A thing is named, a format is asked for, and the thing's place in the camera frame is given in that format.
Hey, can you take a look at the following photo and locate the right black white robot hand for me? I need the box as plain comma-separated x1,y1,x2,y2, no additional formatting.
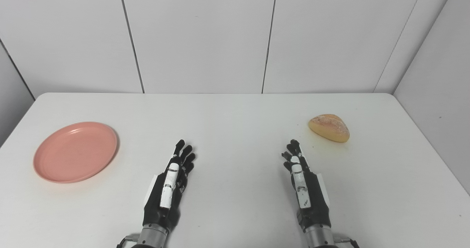
281,139,332,232

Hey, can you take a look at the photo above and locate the golden bread roll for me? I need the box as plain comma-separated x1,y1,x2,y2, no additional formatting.
308,114,350,143

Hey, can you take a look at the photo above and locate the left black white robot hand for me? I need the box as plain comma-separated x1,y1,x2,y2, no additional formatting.
142,139,197,232

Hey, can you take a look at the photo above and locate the pink round plate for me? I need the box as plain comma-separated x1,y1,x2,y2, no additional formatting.
33,121,119,184

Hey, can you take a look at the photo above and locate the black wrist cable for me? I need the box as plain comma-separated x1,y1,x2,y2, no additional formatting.
333,234,361,248
116,234,141,248

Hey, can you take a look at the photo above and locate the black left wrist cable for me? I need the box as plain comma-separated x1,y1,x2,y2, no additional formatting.
116,234,141,248

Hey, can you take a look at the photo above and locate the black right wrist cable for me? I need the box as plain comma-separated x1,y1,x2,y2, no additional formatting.
333,234,361,248

